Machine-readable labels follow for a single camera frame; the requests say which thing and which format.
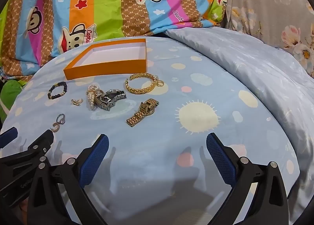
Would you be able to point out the orange cardboard box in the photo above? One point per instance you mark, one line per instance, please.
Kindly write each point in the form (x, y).
(110, 61)

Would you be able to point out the gold bangle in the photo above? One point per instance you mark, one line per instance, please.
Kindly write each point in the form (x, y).
(137, 90)

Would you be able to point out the grey floral cloth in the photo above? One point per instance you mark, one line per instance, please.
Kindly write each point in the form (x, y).
(269, 4)

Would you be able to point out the pale blue quilt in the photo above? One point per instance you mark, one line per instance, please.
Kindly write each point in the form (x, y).
(257, 62)

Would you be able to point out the silver metal watch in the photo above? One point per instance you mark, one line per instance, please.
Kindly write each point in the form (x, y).
(111, 99)

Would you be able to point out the pearl hair accessory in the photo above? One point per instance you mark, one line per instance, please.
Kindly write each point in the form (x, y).
(92, 96)

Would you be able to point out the small stud earring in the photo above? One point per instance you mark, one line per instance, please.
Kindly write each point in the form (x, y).
(75, 102)

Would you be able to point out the gold metal watch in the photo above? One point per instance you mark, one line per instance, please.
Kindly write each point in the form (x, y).
(139, 114)

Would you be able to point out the curved hoop earring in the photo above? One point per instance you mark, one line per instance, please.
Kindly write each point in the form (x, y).
(55, 128)

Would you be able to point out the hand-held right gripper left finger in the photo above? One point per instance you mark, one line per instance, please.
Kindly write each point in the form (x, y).
(94, 158)

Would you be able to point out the striped monkey printed blanket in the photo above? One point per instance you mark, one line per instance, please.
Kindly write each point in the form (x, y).
(103, 4)

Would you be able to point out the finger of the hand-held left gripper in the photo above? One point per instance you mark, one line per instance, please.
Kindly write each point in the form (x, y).
(36, 146)
(8, 134)

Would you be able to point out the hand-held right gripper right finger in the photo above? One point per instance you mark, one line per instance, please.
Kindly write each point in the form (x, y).
(220, 160)

